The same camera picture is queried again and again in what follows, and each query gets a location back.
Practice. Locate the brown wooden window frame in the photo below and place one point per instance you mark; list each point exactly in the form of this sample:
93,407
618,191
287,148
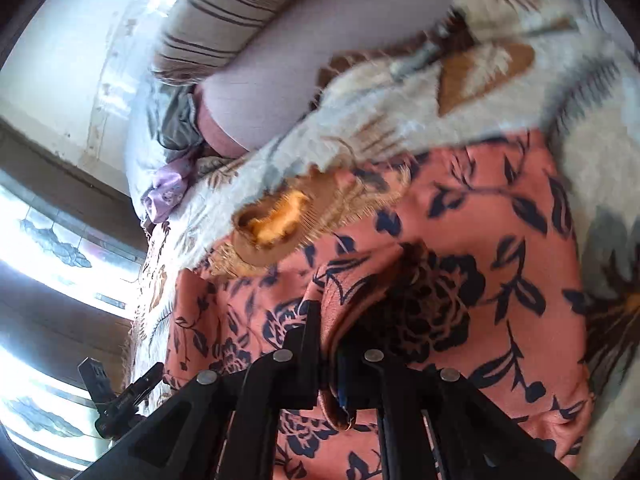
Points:
50,315

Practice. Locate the striped beige pillow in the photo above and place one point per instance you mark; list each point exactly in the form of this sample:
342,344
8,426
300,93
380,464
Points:
225,15

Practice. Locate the pink bed sheet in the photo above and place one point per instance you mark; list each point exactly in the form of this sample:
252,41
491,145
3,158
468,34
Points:
290,75

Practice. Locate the patterned glass window pane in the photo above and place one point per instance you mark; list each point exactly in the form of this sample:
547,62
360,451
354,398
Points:
55,245
40,410

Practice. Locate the cream leaf-print blanket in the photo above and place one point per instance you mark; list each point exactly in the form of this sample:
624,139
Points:
400,95

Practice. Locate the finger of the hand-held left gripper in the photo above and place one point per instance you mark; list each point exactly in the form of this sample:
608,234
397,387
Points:
145,380

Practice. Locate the grey pillow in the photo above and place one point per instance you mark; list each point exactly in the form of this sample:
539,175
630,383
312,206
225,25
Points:
175,120

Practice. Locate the orange floral garment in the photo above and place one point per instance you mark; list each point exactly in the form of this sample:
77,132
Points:
465,220

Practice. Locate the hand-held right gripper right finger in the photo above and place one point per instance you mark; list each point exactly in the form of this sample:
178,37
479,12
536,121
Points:
345,385

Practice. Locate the purple cloth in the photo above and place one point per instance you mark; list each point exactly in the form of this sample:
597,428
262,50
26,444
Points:
167,190

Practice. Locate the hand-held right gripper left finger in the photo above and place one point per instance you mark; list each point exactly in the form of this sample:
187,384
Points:
306,342

